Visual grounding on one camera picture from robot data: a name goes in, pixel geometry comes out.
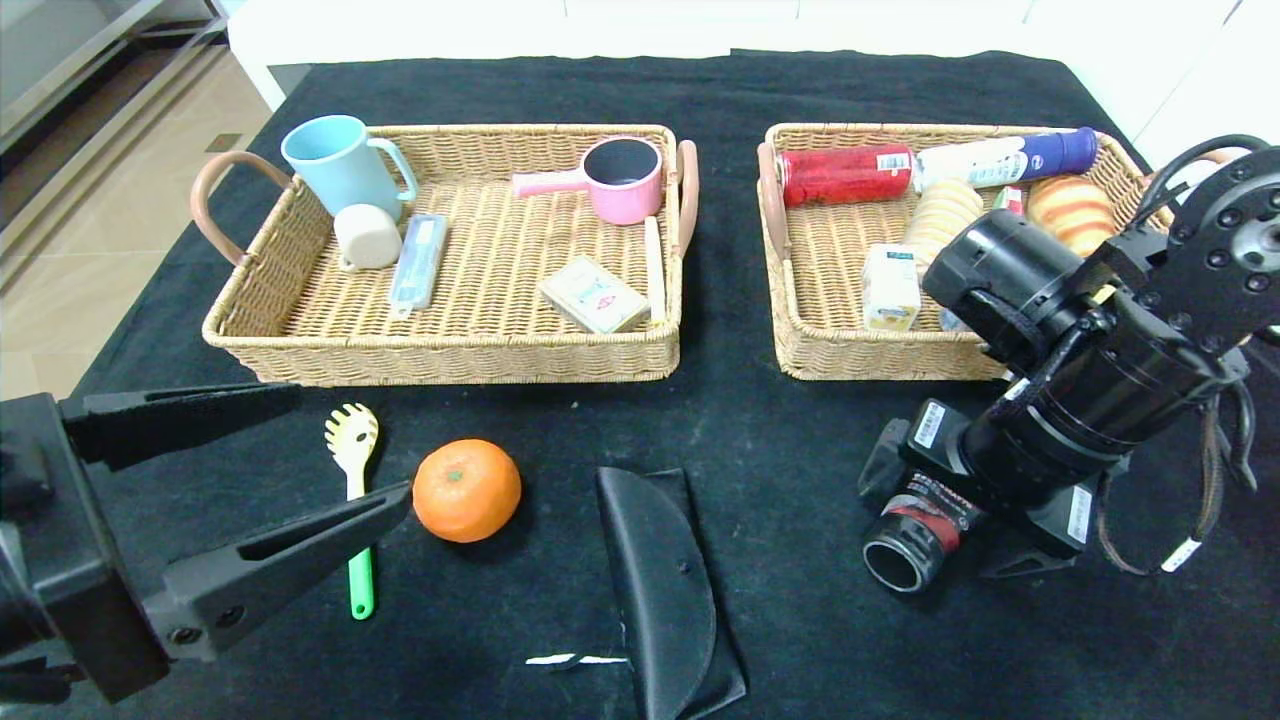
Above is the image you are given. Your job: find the golden croissant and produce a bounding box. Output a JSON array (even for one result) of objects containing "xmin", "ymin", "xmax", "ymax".
[{"xmin": 1026, "ymin": 176, "xmax": 1116, "ymax": 256}]

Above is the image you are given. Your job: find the small pink handled pot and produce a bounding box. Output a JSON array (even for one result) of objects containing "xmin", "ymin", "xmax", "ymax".
[{"xmin": 512, "ymin": 137, "xmax": 665, "ymax": 227}]

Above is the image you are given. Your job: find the orange fruit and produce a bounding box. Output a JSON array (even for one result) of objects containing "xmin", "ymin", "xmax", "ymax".
[{"xmin": 412, "ymin": 439, "xmax": 523, "ymax": 544}]

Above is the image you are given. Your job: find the black cleanser tube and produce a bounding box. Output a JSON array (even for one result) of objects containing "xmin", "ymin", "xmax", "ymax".
[{"xmin": 863, "ymin": 470, "xmax": 986, "ymax": 594}]

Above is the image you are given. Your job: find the pale wooden stick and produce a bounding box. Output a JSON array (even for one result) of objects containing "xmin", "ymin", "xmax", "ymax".
[{"xmin": 645, "ymin": 217, "xmax": 668, "ymax": 327}]

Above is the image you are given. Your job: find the green card box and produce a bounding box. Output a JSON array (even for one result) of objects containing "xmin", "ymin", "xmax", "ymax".
[{"xmin": 540, "ymin": 257, "xmax": 652, "ymax": 335}]

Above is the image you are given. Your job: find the small white juice box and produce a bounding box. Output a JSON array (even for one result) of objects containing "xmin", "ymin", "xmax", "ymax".
[{"xmin": 862, "ymin": 243, "xmax": 922, "ymax": 332}]

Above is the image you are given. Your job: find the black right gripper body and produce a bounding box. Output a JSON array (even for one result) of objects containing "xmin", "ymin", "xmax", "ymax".
[{"xmin": 899, "ymin": 398, "xmax": 1135, "ymax": 556}]

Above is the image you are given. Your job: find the grey metal shelf unit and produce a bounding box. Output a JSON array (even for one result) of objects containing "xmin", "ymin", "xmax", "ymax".
[{"xmin": 0, "ymin": 0, "xmax": 236, "ymax": 296}]

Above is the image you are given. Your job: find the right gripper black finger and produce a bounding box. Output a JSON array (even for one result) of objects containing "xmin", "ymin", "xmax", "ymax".
[
  {"xmin": 857, "ymin": 418, "xmax": 912, "ymax": 498},
  {"xmin": 979, "ymin": 546, "xmax": 1078, "ymax": 580}
]

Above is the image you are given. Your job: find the striped spiral bread roll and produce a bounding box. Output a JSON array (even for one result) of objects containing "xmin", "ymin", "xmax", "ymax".
[{"xmin": 903, "ymin": 178, "xmax": 985, "ymax": 271}]

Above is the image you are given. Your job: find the light blue mug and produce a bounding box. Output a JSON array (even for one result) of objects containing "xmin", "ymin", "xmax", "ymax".
[{"xmin": 281, "ymin": 115, "xmax": 420, "ymax": 221}]

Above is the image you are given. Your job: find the small cream cup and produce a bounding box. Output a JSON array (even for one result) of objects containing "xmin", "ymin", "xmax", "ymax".
[{"xmin": 333, "ymin": 204, "xmax": 404, "ymax": 273}]

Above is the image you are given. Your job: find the black glasses case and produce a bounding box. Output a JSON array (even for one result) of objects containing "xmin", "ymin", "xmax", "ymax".
[{"xmin": 597, "ymin": 466, "xmax": 748, "ymax": 720}]

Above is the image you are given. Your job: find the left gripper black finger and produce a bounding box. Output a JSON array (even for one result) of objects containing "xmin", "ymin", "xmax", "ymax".
[
  {"xmin": 141, "ymin": 481, "xmax": 415, "ymax": 664},
  {"xmin": 58, "ymin": 381, "xmax": 304, "ymax": 472}
]

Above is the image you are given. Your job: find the red drink can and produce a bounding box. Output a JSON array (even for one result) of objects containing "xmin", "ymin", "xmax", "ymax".
[{"xmin": 777, "ymin": 146, "xmax": 918, "ymax": 210}]

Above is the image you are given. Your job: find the black right camera cable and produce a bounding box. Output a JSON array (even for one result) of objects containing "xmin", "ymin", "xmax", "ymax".
[{"xmin": 1140, "ymin": 133, "xmax": 1273, "ymax": 226}]

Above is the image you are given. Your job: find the black cable with white tag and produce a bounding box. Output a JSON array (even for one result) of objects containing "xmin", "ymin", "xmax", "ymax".
[{"xmin": 1095, "ymin": 395, "xmax": 1259, "ymax": 577}]

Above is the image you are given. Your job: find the yellow pasta spoon green handle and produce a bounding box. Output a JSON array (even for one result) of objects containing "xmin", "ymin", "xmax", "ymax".
[{"xmin": 324, "ymin": 404, "xmax": 381, "ymax": 620}]

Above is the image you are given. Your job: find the clear plastic case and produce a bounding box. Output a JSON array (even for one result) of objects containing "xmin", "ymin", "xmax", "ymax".
[{"xmin": 388, "ymin": 214, "xmax": 450, "ymax": 321}]

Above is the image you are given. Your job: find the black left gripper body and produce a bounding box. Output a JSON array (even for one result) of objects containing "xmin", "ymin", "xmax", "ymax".
[{"xmin": 0, "ymin": 392, "xmax": 172, "ymax": 706}]

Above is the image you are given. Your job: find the white bottle with blue cap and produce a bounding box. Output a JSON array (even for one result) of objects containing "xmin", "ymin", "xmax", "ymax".
[{"xmin": 912, "ymin": 127, "xmax": 1099, "ymax": 191}]

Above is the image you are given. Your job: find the black table cloth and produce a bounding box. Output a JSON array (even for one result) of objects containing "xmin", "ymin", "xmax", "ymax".
[{"xmin": 0, "ymin": 52, "xmax": 1280, "ymax": 720}]

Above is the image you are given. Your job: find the wicker basket with brown handles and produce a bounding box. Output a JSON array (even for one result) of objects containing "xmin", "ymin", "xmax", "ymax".
[
  {"xmin": 757, "ymin": 123, "xmax": 1231, "ymax": 383},
  {"xmin": 190, "ymin": 124, "xmax": 699, "ymax": 388}
]

